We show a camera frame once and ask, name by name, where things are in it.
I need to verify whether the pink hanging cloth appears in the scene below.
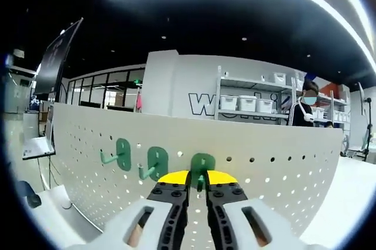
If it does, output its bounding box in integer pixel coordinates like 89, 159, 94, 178
135, 91, 144, 113

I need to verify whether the black framed glass partition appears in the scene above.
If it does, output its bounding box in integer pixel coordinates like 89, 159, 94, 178
66, 67, 146, 110

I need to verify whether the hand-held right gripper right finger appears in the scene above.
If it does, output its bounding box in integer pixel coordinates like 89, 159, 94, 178
205, 169, 317, 250

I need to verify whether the large black display screen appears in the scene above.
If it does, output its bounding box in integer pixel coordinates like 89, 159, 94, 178
34, 17, 85, 95

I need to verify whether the black computer mouse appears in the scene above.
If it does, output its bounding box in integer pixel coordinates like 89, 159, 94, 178
26, 194, 42, 209

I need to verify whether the white perforated mounting plate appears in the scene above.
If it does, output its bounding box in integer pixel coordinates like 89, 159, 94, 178
50, 102, 344, 242

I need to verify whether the shelf with white bins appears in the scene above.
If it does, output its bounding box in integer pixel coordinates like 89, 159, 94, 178
220, 72, 350, 123

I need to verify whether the green hook assembly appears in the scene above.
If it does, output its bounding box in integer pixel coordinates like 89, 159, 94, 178
137, 145, 169, 181
99, 138, 132, 172
190, 152, 217, 194

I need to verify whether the laptop tripod stand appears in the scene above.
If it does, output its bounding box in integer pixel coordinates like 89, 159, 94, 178
38, 155, 56, 191

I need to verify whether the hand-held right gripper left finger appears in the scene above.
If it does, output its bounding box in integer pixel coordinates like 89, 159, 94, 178
69, 169, 191, 250

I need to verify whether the white laptop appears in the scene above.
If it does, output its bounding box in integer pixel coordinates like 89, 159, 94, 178
22, 104, 56, 161

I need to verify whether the grey metal shelf rack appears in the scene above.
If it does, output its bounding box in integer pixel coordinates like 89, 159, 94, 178
311, 89, 352, 133
216, 66, 296, 121

